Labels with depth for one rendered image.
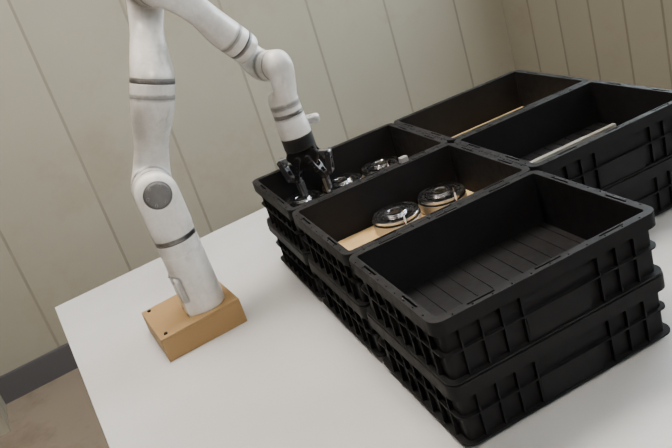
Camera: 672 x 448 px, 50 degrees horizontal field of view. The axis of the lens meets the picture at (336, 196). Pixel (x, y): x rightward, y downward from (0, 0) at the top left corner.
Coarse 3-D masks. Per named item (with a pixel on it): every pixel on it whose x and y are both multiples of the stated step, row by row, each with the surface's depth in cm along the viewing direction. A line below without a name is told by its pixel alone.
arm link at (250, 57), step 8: (248, 40) 155; (256, 40) 157; (248, 48) 155; (256, 48) 156; (240, 56) 156; (248, 56) 156; (256, 56) 162; (240, 64) 160; (248, 64) 161; (256, 64) 161; (248, 72) 163; (256, 72) 162; (264, 80) 163
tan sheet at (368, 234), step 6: (468, 192) 158; (366, 228) 157; (372, 228) 156; (354, 234) 156; (360, 234) 155; (366, 234) 154; (372, 234) 153; (342, 240) 155; (348, 240) 154; (354, 240) 153; (360, 240) 152; (366, 240) 151; (348, 246) 151; (354, 246) 150
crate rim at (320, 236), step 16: (448, 144) 160; (416, 160) 158; (496, 160) 143; (512, 176) 134; (336, 192) 153; (480, 192) 132; (304, 208) 150; (448, 208) 130; (304, 224) 142; (320, 240) 135; (336, 256) 129
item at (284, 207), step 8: (376, 128) 187; (384, 128) 186; (400, 128) 181; (408, 128) 179; (360, 136) 184; (424, 136) 170; (432, 136) 168; (344, 144) 183; (440, 144) 161; (424, 152) 160; (384, 168) 158; (264, 176) 177; (368, 176) 156; (256, 184) 174; (352, 184) 155; (264, 192) 167; (272, 192) 165; (328, 192) 154; (272, 200) 162; (280, 200) 159; (312, 200) 153; (280, 208) 157; (288, 208) 153; (296, 208) 151; (288, 216) 153
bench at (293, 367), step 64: (256, 256) 193; (64, 320) 191; (128, 320) 180; (256, 320) 161; (320, 320) 153; (128, 384) 152; (192, 384) 145; (256, 384) 138; (320, 384) 132; (384, 384) 127; (640, 384) 108
